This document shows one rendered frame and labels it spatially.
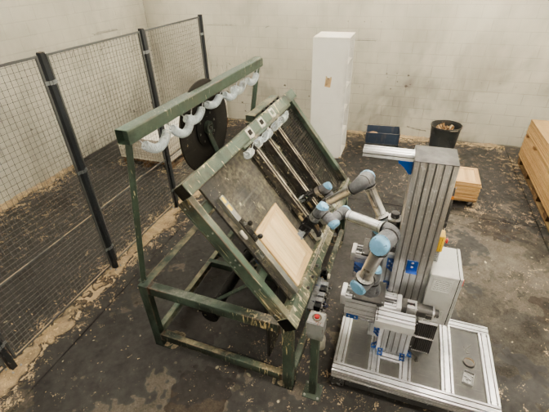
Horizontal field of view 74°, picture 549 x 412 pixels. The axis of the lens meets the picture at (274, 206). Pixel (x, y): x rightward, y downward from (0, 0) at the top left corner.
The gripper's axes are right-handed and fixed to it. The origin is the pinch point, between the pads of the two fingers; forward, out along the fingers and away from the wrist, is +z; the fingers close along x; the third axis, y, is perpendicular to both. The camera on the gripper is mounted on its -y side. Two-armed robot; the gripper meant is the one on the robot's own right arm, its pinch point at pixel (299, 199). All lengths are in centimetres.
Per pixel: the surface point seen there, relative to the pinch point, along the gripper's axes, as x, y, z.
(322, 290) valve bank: 60, 61, -4
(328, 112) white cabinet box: -12, -340, 62
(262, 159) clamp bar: -52, 17, -4
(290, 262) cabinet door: 23, 66, 1
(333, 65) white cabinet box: -70, -339, 10
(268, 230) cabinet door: -9, 63, 1
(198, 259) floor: 13, -10, 178
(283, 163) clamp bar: -34.8, -8.6, -3.5
